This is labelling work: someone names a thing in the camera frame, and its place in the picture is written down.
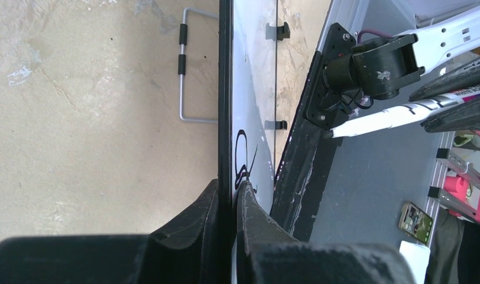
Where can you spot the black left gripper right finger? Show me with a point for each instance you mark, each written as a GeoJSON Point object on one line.
{"type": "Point", "coordinates": [265, 253]}

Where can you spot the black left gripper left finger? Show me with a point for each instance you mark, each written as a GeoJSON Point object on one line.
{"type": "Point", "coordinates": [183, 250]}

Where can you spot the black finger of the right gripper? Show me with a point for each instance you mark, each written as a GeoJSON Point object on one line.
{"type": "Point", "coordinates": [465, 116]}
{"type": "Point", "coordinates": [465, 76]}

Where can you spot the silver whiteboard marker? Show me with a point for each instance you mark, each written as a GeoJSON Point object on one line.
{"type": "Point", "coordinates": [404, 114]}

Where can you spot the white whiteboard black frame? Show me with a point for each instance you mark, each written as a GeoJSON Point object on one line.
{"type": "Point", "coordinates": [248, 38]}

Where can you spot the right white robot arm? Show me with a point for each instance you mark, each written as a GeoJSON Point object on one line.
{"type": "Point", "coordinates": [391, 59]}

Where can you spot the pink red object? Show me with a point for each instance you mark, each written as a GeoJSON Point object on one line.
{"type": "Point", "coordinates": [467, 197]}

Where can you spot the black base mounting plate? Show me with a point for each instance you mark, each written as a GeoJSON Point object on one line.
{"type": "Point", "coordinates": [307, 157]}

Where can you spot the smartphone on floor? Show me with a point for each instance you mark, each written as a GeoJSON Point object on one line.
{"type": "Point", "coordinates": [416, 223]}

